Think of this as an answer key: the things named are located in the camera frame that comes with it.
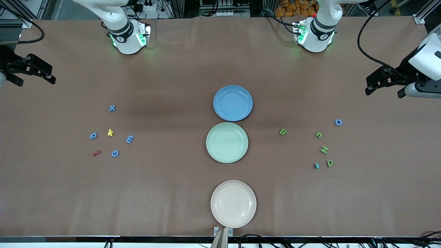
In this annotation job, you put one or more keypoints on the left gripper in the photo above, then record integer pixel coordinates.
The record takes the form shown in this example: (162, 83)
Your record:
(403, 70)

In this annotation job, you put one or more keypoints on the small green foam letter n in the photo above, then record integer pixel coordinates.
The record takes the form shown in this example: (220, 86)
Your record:
(319, 134)

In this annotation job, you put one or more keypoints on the beige plate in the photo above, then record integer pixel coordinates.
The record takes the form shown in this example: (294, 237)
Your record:
(233, 204)

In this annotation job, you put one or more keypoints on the blue foam letter E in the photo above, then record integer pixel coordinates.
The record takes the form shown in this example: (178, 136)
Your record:
(130, 139)

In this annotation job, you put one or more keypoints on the yellow foam letter k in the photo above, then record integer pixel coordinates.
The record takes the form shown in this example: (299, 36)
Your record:
(109, 132)

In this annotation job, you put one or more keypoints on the white power strip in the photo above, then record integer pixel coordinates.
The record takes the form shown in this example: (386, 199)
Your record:
(148, 6)

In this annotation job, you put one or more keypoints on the green foam letter p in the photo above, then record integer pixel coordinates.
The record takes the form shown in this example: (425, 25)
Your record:
(328, 163)

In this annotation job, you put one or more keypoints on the blue foam letter G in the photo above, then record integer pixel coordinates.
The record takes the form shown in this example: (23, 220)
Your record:
(112, 153)

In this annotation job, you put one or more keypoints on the brown paper table cover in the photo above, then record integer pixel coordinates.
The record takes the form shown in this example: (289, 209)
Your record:
(172, 69)

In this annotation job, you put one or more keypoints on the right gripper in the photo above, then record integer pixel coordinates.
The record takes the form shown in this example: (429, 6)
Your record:
(7, 59)

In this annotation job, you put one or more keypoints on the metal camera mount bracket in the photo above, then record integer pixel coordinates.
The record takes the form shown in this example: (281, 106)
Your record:
(222, 239)

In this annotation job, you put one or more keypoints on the green plate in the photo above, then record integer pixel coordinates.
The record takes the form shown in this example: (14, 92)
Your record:
(227, 142)

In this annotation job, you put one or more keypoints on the aluminium table edge rail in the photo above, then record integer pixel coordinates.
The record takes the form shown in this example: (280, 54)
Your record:
(51, 238)

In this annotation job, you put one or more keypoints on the green foam letter B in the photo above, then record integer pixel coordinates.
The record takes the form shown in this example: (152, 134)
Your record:
(282, 131)

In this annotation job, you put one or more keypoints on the orange fruit pile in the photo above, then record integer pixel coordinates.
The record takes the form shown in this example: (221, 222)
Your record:
(296, 8)

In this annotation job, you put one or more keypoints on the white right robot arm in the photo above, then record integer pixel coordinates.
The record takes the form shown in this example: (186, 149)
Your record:
(127, 41)

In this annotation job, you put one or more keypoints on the blue foam letter O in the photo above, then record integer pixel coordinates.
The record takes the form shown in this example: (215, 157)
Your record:
(335, 122)

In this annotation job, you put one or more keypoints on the red foam letter I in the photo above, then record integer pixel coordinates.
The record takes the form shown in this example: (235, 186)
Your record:
(96, 152)

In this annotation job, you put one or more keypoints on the aluminium frame post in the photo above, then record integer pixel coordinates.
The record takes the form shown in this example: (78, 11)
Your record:
(419, 19)
(27, 23)

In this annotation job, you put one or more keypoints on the blue foam letter d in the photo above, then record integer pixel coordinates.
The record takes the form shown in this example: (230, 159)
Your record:
(90, 136)

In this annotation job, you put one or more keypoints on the blue plate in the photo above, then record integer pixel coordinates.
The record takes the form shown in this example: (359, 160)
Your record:
(233, 103)

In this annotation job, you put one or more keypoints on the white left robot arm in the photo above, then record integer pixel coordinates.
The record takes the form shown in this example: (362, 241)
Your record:
(317, 38)

